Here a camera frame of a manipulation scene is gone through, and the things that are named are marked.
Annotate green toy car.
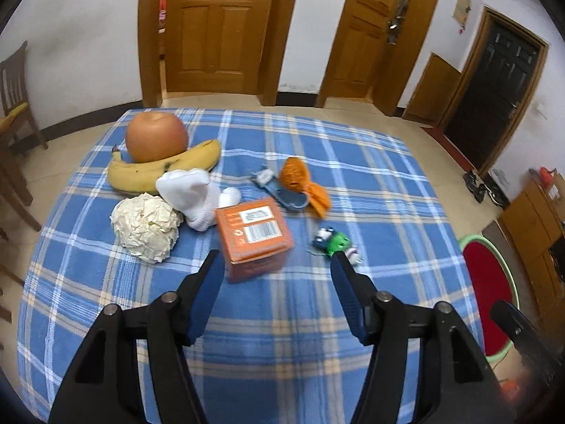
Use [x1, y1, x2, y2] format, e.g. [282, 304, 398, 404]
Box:
[313, 227, 365, 266]

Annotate wooden door with panels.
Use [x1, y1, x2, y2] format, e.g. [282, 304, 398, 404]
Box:
[138, 0, 305, 107]
[315, 0, 446, 118]

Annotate brown floor mat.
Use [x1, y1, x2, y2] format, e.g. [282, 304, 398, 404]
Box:
[481, 220, 506, 252]

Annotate grey shoe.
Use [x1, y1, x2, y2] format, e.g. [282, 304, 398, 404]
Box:
[483, 181, 506, 206]

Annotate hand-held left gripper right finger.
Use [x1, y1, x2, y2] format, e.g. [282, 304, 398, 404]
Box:
[329, 252, 517, 424]

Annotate black entrance door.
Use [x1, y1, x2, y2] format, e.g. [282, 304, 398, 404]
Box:
[437, 6, 550, 177]

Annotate dark shoe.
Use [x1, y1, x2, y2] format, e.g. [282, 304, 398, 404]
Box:
[463, 169, 486, 204]

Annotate wooden cabinet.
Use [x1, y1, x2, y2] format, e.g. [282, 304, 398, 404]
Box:
[499, 179, 565, 345]

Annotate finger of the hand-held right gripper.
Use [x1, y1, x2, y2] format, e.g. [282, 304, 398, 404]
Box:
[490, 300, 538, 351]

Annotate white foam fruit net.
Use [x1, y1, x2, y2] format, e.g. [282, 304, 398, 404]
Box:
[156, 169, 241, 232]

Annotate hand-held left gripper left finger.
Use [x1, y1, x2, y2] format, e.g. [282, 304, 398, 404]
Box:
[48, 249, 226, 424]

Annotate cream paper ball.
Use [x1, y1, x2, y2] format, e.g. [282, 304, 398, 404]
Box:
[110, 192, 184, 264]

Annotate blue-grey wrapper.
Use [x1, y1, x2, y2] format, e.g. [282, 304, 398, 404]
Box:
[251, 165, 310, 210]

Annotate hanging clothes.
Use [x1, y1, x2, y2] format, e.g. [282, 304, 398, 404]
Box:
[388, 0, 411, 45]

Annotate red apple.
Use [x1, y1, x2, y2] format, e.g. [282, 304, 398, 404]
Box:
[125, 112, 188, 163]

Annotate wooden chair with yellow cushion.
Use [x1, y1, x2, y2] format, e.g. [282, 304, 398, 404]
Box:
[0, 41, 49, 155]

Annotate low wooden wall cupboard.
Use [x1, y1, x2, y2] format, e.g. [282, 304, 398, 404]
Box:
[403, 52, 464, 126]

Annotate red bag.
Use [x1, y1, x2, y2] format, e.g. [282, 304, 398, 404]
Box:
[530, 167, 560, 195]

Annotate orange cardboard box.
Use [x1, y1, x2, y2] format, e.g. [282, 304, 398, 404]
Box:
[215, 199, 295, 283]

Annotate blue plaid tablecloth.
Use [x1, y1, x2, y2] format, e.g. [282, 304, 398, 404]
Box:
[15, 108, 484, 424]

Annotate red doormat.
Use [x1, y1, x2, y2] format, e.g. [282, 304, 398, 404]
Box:
[421, 126, 471, 173]

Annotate red round stool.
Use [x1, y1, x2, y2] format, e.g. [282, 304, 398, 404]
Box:
[459, 235, 521, 358]

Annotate yellow banana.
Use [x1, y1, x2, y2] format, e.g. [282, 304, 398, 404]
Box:
[108, 139, 222, 197]

